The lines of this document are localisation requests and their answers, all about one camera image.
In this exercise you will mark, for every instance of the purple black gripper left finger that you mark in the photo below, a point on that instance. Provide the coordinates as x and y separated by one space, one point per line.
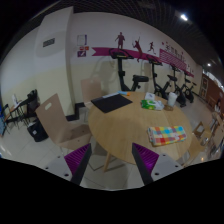
77 162

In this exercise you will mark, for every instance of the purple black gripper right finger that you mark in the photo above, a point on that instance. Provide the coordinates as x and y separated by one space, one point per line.
145 160

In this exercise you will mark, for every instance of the colourful checkered folded towel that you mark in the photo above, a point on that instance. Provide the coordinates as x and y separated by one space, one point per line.
160 136

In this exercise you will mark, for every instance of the beige wooden chair near left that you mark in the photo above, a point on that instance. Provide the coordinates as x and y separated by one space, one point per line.
62 132

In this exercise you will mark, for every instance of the black waste bin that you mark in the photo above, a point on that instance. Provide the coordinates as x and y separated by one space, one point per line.
37 131

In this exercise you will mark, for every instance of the green wet wipes pack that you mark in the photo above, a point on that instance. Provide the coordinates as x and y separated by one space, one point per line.
152 105

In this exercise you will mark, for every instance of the wooden chair right side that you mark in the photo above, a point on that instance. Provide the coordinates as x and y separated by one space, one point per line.
204 140

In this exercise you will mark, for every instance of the white box on table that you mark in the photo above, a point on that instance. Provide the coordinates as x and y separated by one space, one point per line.
149 96

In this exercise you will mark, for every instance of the white paper cup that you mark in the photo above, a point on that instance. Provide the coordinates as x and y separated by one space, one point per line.
171 99

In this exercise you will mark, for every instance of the black folding chair left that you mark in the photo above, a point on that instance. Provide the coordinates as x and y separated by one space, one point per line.
26 108

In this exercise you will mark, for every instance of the beige wooden chair behind table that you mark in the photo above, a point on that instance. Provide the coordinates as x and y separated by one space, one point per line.
91 89

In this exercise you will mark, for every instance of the black exercise bike farthest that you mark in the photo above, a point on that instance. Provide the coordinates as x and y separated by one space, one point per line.
188 91

